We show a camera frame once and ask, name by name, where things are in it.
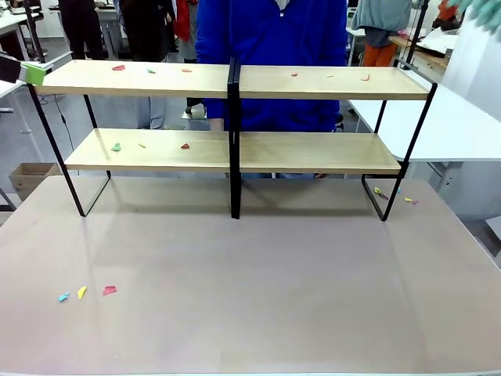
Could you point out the person in black clothes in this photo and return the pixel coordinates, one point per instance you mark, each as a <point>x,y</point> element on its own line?
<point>82,27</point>

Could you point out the white paper sheet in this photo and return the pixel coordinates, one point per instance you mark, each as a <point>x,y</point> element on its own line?
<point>438,39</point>

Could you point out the orange garment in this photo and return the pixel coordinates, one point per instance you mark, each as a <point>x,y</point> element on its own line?
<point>447,8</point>

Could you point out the wooden background desk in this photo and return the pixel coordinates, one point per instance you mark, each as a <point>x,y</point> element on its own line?
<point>430,56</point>

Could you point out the person in blue sweater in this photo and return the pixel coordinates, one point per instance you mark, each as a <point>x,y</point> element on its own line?
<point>274,35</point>

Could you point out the white partition panel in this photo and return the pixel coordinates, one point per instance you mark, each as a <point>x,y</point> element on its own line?
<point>475,62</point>

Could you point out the person in red jacket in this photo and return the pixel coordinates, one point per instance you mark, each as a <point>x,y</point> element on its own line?
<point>182,17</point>

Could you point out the brown cardboard box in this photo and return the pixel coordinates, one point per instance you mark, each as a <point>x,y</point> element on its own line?
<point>33,180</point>

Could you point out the wooden shelf black metal frame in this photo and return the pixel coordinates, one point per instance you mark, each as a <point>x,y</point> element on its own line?
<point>332,84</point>
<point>137,80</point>

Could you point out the person right forearm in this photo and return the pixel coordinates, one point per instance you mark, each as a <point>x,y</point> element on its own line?
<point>217,124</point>

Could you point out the large white table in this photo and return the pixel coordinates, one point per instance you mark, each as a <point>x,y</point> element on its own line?
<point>450,129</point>

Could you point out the teal fluffy duster cloth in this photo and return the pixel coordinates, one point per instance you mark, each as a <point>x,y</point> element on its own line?
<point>485,11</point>

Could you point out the blue paper scrap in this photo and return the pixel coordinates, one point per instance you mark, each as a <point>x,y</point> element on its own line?
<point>63,297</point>

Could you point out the person grey sweater orange trousers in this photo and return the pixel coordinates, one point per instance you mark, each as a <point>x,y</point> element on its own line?
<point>377,19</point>

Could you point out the large red paper scrap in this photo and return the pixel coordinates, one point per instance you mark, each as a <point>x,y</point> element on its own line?
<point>118,67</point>

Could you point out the person dark coat grey trousers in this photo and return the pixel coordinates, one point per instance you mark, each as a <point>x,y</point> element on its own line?
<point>143,27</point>

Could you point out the white background desk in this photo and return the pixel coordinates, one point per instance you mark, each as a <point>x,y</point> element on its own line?
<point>15,23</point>
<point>107,15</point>

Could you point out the white side table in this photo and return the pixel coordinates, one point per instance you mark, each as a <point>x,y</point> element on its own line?
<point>9,92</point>

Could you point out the black metal pole stand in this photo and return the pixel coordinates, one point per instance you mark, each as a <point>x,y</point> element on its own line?
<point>417,27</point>
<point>34,31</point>

